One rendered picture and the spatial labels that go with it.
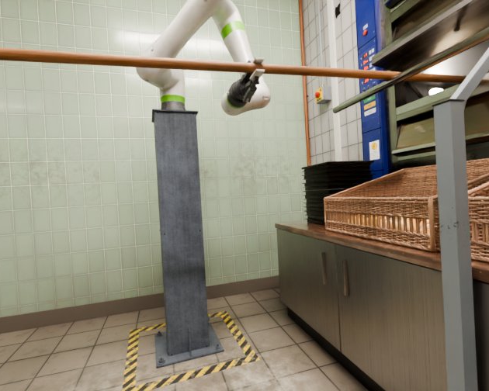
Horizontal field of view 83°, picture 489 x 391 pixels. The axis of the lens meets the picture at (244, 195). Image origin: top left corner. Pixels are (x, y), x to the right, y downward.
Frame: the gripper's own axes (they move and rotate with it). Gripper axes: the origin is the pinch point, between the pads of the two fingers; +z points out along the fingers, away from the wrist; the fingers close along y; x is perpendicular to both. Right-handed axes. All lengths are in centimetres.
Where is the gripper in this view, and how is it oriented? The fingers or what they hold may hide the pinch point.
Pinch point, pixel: (256, 68)
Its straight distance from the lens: 100.3
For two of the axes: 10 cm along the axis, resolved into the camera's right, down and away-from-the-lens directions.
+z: 2.6, 0.0, -9.6
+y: 0.5, 10.0, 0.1
